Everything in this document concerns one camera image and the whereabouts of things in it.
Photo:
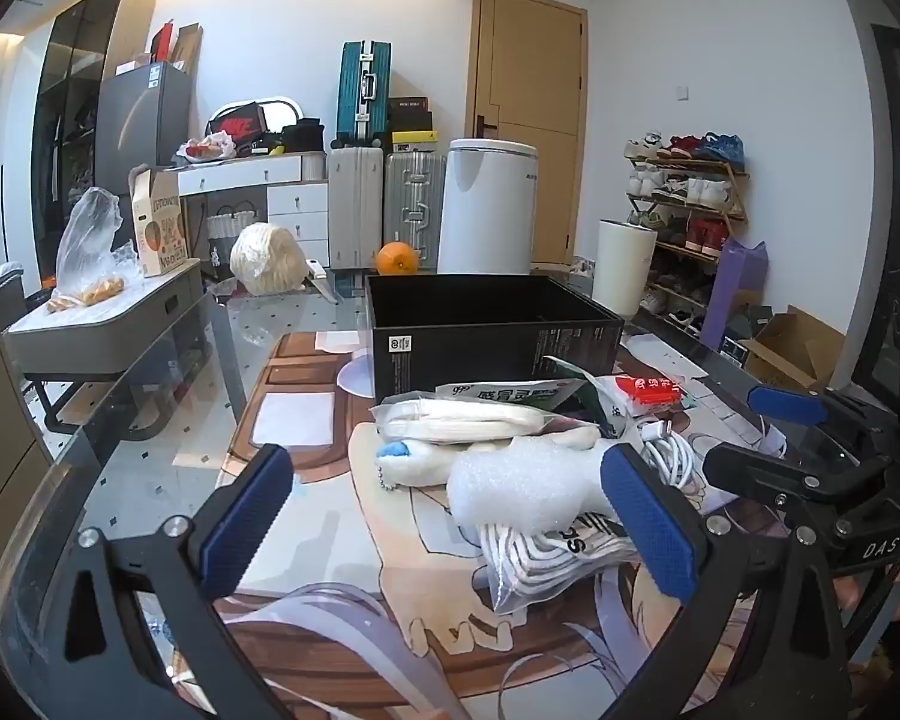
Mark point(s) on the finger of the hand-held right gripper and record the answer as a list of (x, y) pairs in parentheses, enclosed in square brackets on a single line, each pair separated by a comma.
[(787, 403), (750, 469)]

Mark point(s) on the rows of shoes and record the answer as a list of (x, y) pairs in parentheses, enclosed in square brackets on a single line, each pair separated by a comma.
[(690, 191)]

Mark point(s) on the printed fruit carton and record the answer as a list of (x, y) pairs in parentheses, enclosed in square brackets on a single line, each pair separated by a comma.
[(161, 232)]

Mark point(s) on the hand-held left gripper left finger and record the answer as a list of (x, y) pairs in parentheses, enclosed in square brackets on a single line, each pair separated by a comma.
[(247, 517)]

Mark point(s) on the pile of sneakers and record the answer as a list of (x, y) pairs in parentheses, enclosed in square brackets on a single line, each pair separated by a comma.
[(583, 266)]

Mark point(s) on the wrapped napa cabbage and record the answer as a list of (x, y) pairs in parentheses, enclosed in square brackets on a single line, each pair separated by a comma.
[(266, 259)]

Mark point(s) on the dark glass wardrobe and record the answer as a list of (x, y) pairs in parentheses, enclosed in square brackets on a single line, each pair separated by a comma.
[(67, 90)]

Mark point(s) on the red and white packet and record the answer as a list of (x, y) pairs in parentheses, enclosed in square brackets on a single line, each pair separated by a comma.
[(645, 390)]

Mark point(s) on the printed desk mat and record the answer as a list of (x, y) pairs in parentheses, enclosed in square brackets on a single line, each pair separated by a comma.
[(330, 540)]

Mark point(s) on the white ribbed canister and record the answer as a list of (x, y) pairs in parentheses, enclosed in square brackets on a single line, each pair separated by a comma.
[(313, 166)]

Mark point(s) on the silver suitcase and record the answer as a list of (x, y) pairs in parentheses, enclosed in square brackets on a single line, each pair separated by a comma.
[(412, 195)]

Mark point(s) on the cream cylindrical trash can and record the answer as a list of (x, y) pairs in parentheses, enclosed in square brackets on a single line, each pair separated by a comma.
[(622, 270)]

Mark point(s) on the white suitcase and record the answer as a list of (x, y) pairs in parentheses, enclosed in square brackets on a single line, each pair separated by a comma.
[(354, 202)]

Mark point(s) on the small black box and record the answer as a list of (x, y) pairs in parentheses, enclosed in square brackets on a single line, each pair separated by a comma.
[(735, 349)]

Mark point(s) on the white paper sheet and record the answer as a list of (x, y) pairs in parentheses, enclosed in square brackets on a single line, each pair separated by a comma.
[(296, 418)]

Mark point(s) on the white desk with drawers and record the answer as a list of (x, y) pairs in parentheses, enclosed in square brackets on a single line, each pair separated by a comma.
[(292, 217)]

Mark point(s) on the red paper bag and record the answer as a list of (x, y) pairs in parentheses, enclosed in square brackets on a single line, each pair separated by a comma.
[(163, 43)]

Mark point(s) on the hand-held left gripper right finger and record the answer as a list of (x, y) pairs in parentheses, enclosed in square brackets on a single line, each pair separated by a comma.
[(649, 517)]

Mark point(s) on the open brown cardboard box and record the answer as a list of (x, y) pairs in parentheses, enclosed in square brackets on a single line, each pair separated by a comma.
[(795, 345)]

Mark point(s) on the flat cardboard sheet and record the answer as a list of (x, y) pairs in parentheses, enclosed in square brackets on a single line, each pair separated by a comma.
[(189, 49)]

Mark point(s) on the orange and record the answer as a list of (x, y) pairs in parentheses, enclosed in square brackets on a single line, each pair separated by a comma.
[(397, 259)]

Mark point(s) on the white oval mirror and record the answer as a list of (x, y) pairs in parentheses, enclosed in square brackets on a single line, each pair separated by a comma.
[(281, 109)]

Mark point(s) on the clear plastic bag of fruit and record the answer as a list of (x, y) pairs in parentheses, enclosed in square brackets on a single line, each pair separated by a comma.
[(90, 240)]

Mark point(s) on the wooden door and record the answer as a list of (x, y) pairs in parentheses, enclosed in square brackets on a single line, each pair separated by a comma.
[(532, 75)]

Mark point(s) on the black bag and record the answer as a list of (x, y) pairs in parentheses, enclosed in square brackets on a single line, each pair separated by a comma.
[(304, 136)]

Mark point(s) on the white wicker basket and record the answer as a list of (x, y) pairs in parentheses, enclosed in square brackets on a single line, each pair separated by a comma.
[(229, 229)]

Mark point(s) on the tall white cylindrical appliance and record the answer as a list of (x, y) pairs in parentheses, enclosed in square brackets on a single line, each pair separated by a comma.
[(487, 210)]

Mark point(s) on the purple bag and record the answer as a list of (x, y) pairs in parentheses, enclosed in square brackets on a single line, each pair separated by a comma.
[(735, 292)]

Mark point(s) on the grey mini fridge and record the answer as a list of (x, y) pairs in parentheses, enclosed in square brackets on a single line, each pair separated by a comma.
[(139, 112)]

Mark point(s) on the black and yellow box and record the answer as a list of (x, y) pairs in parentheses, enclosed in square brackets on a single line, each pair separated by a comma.
[(416, 142)]

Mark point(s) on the food in plastic bag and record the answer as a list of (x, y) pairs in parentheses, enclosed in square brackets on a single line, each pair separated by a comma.
[(206, 148)]

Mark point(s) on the wooden cabinet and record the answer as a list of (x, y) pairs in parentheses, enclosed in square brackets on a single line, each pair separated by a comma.
[(0, 427)]

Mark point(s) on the dark brown box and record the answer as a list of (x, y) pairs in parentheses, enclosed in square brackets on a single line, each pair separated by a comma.
[(410, 112)]

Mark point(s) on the white medicine packet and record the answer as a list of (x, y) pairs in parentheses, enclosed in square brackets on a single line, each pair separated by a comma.
[(510, 394)]

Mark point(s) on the wooden shoe rack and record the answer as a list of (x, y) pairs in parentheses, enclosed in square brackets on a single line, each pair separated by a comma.
[(709, 165)]

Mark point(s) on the black cardboard box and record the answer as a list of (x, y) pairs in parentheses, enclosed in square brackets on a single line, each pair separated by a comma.
[(435, 360)]

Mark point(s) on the clear bag of white shoelaces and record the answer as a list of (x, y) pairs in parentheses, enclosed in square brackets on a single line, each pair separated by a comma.
[(540, 562)]

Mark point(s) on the grey side table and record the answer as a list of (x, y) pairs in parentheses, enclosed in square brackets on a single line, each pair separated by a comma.
[(120, 315)]

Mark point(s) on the dark green packet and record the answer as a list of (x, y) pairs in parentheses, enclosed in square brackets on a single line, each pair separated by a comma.
[(596, 405)]

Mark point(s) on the teal suitcase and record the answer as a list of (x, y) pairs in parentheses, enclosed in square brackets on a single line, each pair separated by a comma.
[(352, 90)]

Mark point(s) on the red and black shoe box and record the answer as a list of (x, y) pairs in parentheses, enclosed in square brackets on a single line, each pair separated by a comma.
[(236, 124)]

